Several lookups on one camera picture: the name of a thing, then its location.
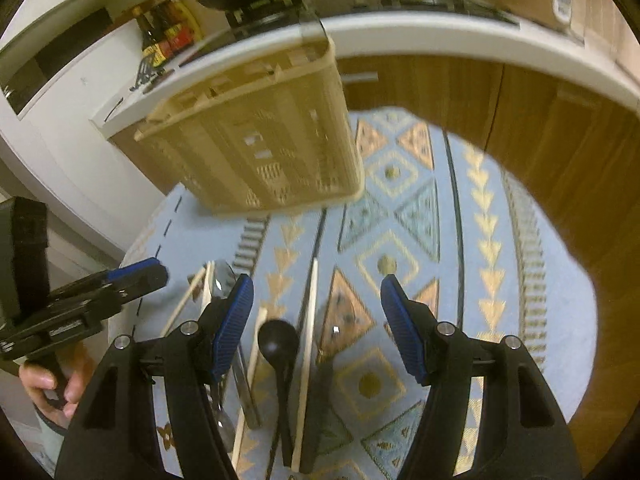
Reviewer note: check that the metal spoon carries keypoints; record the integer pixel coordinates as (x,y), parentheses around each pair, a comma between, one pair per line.
(223,283)

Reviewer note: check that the beige plastic utensil basket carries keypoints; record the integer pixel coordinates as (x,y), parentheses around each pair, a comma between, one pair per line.
(268,134)

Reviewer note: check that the black gas stove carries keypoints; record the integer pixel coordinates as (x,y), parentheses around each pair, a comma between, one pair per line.
(267,15)

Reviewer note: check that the wooden base cabinets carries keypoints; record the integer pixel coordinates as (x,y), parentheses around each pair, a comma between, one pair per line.
(576,152)

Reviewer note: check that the black plastic spoon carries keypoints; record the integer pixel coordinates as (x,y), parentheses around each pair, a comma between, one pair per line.
(278,343)

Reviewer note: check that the person's left hand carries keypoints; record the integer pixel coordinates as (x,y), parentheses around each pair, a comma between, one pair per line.
(77,365)

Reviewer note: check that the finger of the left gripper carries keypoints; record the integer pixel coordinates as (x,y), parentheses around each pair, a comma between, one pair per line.
(130,282)
(102,295)

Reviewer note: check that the slotted spatula on rest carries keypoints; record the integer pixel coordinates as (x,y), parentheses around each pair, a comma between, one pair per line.
(147,73)

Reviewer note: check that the blue patterned table mat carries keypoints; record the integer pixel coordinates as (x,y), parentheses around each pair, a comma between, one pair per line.
(460,234)

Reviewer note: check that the yellow cooking oil bottle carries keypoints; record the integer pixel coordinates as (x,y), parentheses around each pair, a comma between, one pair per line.
(187,17)

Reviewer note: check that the red label sauce bottle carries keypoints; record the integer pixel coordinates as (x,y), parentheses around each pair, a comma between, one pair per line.
(173,25)

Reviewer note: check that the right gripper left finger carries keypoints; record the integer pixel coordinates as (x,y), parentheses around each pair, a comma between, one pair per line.
(113,432)

